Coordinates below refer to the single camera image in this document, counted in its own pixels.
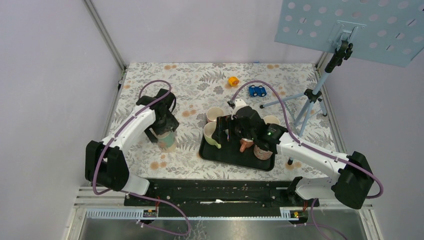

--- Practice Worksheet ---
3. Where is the floral patterned tablecloth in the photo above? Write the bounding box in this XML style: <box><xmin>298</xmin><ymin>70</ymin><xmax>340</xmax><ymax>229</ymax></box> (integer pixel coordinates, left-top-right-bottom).
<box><xmin>109</xmin><ymin>63</ymin><xmax>323</xmax><ymax>181</ymax></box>

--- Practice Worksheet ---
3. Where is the light blue tripod stand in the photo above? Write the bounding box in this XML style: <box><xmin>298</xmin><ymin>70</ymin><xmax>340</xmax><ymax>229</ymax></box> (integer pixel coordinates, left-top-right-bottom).
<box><xmin>259</xmin><ymin>39</ymin><xmax>354</xmax><ymax>166</ymax></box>

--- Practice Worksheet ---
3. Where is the salmon pink ceramic mug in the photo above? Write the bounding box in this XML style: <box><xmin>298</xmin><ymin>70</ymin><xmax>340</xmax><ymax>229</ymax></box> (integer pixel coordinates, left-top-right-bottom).
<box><xmin>206</xmin><ymin>106</ymin><xmax>225</xmax><ymax>123</ymax></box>

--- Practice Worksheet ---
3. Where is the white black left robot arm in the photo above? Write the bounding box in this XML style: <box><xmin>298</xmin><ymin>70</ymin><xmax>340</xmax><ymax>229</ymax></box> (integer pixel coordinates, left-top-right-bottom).
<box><xmin>84</xmin><ymin>88</ymin><xmax>179</xmax><ymax>206</ymax></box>

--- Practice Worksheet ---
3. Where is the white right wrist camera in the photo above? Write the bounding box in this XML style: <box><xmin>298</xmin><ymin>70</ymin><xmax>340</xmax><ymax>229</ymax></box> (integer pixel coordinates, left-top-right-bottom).
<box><xmin>227</xmin><ymin>98</ymin><xmax>247</xmax><ymax>115</ymax></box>

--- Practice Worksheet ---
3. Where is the light blue perforated board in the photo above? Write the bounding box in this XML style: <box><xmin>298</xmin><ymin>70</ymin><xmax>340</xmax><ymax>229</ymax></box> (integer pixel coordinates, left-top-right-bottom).
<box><xmin>274</xmin><ymin>0</ymin><xmax>424</xmax><ymax>67</ymax></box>

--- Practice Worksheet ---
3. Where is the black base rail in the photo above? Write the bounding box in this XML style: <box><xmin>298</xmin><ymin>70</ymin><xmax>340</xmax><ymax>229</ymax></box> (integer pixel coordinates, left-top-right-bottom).
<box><xmin>90</xmin><ymin>177</ymin><xmax>320</xmax><ymax>218</ymax></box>

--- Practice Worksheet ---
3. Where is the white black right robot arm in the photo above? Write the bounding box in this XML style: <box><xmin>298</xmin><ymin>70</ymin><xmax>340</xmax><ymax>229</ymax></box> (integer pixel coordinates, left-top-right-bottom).
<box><xmin>212</xmin><ymin>106</ymin><xmax>377</xmax><ymax>210</ymax></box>

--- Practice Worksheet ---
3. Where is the blue toy car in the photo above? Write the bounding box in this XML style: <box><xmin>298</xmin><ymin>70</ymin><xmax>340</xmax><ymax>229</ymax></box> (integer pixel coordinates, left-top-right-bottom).
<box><xmin>248</xmin><ymin>85</ymin><xmax>267</xmax><ymax>97</ymax></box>

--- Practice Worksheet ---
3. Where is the green ceramic mug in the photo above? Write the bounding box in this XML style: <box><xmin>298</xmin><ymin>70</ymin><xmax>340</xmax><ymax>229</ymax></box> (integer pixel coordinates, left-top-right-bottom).
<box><xmin>203</xmin><ymin>121</ymin><xmax>222</xmax><ymax>149</ymax></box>

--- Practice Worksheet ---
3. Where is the brown ceramic mug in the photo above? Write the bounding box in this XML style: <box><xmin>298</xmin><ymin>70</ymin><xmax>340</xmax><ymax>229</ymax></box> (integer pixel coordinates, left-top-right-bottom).
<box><xmin>239</xmin><ymin>138</ymin><xmax>254</xmax><ymax>153</ymax></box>

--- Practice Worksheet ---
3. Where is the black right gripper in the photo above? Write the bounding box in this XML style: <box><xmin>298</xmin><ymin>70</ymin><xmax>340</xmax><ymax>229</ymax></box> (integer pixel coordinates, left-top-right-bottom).
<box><xmin>211</xmin><ymin>114</ymin><xmax>256</xmax><ymax>144</ymax></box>

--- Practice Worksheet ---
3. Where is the beige teal ceramic mug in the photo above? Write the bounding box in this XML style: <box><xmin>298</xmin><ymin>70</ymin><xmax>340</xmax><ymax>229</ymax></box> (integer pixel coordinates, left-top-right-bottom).
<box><xmin>156</xmin><ymin>130</ymin><xmax>177</xmax><ymax>153</ymax></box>

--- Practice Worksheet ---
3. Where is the black plastic tray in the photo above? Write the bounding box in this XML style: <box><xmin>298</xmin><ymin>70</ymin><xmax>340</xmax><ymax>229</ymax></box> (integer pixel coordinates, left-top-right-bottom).
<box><xmin>198</xmin><ymin>134</ymin><xmax>275</xmax><ymax>172</ymax></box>

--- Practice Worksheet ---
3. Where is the yellow ceramic mug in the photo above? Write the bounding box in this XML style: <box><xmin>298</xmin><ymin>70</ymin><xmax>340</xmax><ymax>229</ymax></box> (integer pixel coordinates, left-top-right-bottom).
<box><xmin>263</xmin><ymin>115</ymin><xmax>280</xmax><ymax>125</ymax></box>

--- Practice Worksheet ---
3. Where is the small orange toy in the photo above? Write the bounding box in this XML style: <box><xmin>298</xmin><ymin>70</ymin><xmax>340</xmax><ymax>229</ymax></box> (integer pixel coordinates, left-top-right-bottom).
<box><xmin>228</xmin><ymin>76</ymin><xmax>240</xmax><ymax>87</ymax></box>

